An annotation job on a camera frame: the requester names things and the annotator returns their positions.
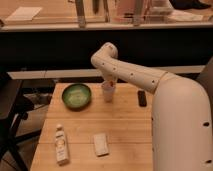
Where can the white ceramic cup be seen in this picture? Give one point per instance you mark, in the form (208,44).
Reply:
(107,91)

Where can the white lotion bottle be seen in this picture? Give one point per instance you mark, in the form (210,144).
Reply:
(61,147)

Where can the small red pepper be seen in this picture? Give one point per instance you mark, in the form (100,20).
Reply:
(111,84)

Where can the white sponge block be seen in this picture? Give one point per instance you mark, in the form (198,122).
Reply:
(100,144)

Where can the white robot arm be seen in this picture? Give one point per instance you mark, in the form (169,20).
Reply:
(181,118)

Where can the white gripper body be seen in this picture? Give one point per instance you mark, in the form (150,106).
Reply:
(111,79)

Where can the black chair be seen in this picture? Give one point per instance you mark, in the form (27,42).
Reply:
(14,107)

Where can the green ceramic bowl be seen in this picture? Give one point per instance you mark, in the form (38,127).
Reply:
(76,96)

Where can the white paper sheet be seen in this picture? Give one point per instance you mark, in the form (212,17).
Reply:
(23,14)

